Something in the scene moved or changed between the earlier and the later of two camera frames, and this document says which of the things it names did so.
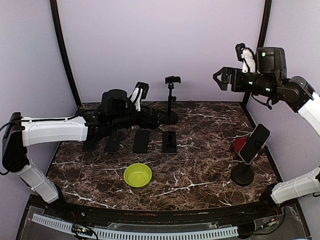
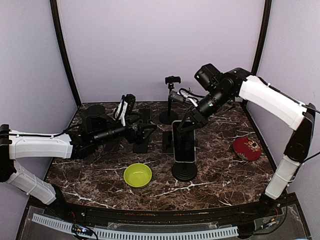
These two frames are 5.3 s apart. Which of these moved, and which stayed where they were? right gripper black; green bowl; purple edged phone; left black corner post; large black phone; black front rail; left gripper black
Moved: left gripper black; right gripper black
Stayed: black front rail; large black phone; green bowl; purple edged phone; left black corner post
